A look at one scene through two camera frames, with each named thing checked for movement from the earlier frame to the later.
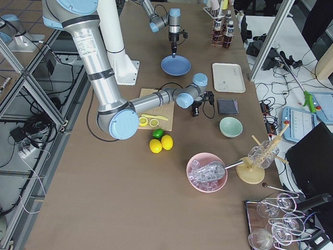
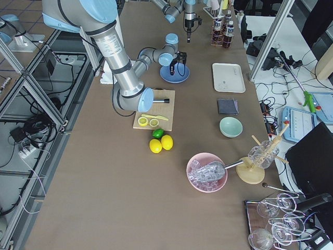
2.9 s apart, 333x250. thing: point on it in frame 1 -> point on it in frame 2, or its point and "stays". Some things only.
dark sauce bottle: x=218 y=35 stays
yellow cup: x=224 y=4 stays
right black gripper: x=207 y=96 -> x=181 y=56
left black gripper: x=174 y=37 -> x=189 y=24
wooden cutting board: x=160 y=118 stays
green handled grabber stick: x=308 y=97 stays
